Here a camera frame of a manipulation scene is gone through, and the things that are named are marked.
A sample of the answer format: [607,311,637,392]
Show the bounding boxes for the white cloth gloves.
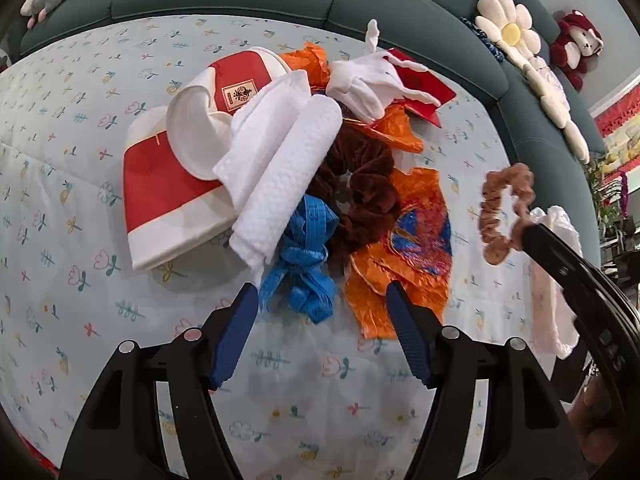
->
[325,19,457,126]

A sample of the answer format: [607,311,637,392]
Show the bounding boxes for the white flower cushion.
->
[520,55,592,164]
[474,0,544,70]

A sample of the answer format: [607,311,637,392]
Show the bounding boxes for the white bin with liner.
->
[527,205,585,361]

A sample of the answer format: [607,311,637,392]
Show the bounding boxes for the brown velvet scrunchie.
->
[304,124,402,273]

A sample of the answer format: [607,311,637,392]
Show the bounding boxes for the flower printed blanket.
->
[0,14,568,480]

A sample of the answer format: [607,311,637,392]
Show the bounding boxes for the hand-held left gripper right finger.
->
[386,280,591,480]

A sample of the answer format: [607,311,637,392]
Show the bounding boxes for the red and white paper bag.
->
[122,46,293,272]

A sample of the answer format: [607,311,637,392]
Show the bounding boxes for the tan fabric scrunchie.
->
[479,162,537,266]

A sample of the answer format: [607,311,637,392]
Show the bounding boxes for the blue ribbon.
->
[259,194,341,324]

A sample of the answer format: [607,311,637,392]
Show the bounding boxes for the red teddy bear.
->
[550,9,605,92]

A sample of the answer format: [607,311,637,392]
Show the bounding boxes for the blue beaded string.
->
[459,16,507,64]

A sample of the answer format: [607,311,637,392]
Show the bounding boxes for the green potted plant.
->
[585,157,637,241]

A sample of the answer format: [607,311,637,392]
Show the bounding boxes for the orange blue printed plastic bag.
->
[344,166,454,339]

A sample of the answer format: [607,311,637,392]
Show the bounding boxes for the red paper envelope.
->
[384,47,458,128]

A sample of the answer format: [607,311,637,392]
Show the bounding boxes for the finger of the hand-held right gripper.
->
[515,220,613,323]

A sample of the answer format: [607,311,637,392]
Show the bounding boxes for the white textured towel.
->
[213,69,343,281]

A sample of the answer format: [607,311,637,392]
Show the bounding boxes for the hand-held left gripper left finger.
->
[59,282,261,480]

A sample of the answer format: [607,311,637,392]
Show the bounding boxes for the red paper wall decoration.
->
[590,72,640,138]

